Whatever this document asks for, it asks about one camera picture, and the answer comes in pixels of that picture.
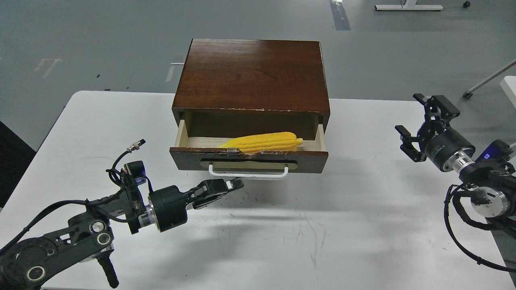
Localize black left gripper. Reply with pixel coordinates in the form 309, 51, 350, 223
149, 178, 244, 232

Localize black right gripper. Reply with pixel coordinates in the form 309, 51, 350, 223
395, 93, 476, 172

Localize yellow corn cob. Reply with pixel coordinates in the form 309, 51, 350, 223
217, 132, 304, 154

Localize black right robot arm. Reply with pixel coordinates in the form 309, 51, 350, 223
395, 93, 515, 237

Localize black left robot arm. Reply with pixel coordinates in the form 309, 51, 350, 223
1, 160, 244, 290

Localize wooden drawer with dark front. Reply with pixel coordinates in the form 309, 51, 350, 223
169, 120, 329, 173

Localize white table at right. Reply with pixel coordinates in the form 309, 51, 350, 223
462, 59, 516, 106

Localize dark wooden cabinet box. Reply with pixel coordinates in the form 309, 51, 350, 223
173, 39, 330, 127

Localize white table leg base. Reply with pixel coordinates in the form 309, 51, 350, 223
374, 0, 444, 11

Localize white drawer handle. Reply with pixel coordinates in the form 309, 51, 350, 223
208, 164, 289, 180

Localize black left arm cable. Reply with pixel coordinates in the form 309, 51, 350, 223
24, 139, 154, 226

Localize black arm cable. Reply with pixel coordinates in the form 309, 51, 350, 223
24, 139, 154, 226
443, 183, 516, 273

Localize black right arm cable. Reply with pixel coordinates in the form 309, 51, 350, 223
443, 183, 516, 273

